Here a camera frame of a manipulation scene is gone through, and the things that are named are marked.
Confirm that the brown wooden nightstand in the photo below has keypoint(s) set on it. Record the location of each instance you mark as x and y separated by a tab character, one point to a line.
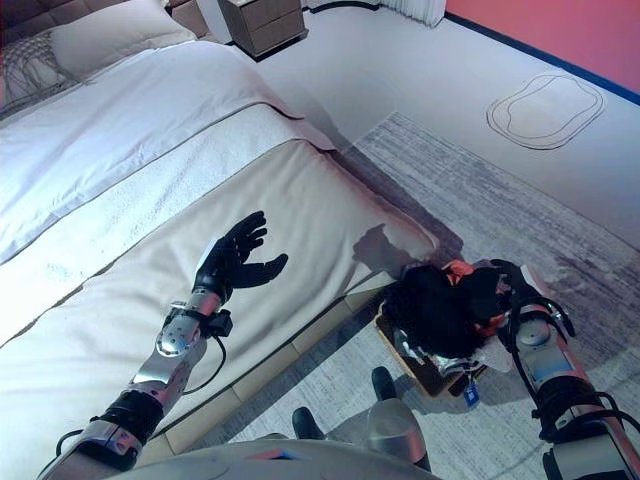
265	25

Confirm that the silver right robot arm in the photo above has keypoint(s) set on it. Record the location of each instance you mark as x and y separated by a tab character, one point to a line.
555	370

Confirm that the white curtain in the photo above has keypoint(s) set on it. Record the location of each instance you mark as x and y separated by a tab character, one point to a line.
415	10

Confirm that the brown wicker basket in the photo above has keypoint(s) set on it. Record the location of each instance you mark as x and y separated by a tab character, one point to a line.
430	380

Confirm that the pale oval floor mat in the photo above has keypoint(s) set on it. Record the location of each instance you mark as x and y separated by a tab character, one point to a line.
545	112

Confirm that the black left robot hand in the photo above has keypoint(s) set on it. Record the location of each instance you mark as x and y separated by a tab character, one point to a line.
225	265

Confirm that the black garment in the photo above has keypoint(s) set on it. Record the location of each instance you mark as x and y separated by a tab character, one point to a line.
435	310

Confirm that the bed with white bedding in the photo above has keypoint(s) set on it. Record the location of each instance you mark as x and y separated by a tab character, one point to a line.
150	175

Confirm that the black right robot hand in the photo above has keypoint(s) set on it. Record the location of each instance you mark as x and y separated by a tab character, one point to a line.
522	282

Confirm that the white garment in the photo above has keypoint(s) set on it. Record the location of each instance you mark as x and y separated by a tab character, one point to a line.
495	357

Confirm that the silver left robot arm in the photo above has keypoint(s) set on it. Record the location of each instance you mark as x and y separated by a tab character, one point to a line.
170	355

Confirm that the orange red garment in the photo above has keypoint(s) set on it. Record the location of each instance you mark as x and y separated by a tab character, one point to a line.
457	270

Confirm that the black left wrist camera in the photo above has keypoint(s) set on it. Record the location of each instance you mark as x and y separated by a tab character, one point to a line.
220	324

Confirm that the beige knitted cushion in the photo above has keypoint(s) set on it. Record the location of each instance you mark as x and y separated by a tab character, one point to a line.
30	70

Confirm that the blue white garment tag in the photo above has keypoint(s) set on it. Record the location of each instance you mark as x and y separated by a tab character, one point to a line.
471	394

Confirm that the white pillow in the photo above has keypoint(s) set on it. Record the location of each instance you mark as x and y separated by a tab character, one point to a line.
115	40

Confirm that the grey left robot leg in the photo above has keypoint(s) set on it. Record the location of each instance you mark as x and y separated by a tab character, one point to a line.
307	425

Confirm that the grey right robot leg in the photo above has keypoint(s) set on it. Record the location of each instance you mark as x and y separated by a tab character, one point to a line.
395	425

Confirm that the grey robot leg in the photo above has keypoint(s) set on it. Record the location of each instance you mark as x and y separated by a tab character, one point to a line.
307	425
395	425

